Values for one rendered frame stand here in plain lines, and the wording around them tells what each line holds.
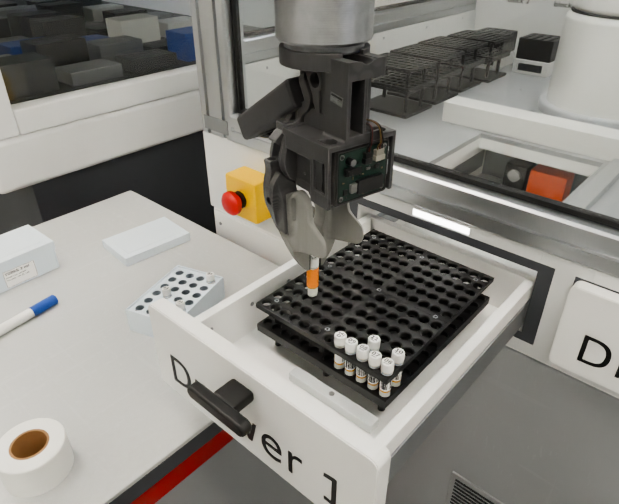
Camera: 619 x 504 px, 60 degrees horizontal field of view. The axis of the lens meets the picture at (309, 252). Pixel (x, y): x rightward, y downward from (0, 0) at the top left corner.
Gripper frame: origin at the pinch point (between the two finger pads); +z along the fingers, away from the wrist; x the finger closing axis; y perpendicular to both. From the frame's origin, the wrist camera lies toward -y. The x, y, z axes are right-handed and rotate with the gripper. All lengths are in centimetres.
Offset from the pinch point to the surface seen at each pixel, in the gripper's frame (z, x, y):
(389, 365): 6.8, 0.6, 11.6
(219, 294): 20.2, 1.4, -24.6
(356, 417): 13.3, -1.9, 10.3
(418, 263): 7.8, 16.8, 0.1
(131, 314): 18.5, -11.8, -25.7
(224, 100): -3.6, 13.5, -40.8
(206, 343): 5.1, -12.3, 0.5
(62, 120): 6, -4, -78
